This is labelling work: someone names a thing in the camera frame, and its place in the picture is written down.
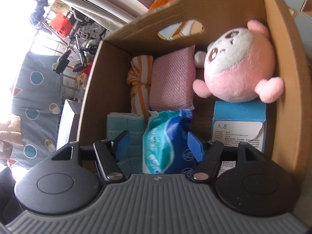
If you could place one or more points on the blue wet wipes pack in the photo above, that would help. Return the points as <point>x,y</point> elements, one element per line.
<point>165,141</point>

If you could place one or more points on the pink plush toy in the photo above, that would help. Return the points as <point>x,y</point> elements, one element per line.
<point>234,78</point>

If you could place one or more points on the circle print quilt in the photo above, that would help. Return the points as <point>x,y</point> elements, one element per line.
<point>31,95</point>

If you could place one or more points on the cream curtain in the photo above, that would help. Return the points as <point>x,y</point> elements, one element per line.
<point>97,0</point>

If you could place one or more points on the blue umbrella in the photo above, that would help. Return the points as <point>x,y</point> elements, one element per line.
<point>40,7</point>

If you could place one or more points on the blue paper box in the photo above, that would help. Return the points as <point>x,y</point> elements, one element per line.
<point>238,131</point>

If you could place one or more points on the white box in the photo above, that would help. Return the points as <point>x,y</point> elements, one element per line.
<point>67,124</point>

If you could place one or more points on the orange plastic bag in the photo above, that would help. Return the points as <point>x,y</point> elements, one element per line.
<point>162,0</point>

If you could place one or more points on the red hanging bag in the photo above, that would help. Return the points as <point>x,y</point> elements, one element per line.
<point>61,24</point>

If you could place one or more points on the pink mesh sponge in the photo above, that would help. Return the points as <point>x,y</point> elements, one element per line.
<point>173,82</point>

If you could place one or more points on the teal towel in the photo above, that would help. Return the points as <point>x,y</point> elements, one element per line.
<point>121,124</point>

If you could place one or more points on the cardboard box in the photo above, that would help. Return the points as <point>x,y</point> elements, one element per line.
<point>109,78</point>

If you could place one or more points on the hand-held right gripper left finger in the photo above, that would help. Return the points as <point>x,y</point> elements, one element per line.
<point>121,146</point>

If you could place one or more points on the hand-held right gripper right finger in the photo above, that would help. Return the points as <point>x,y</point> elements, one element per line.
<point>195,147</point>

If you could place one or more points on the orange striped cloth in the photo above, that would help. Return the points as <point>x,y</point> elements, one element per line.
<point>140,78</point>

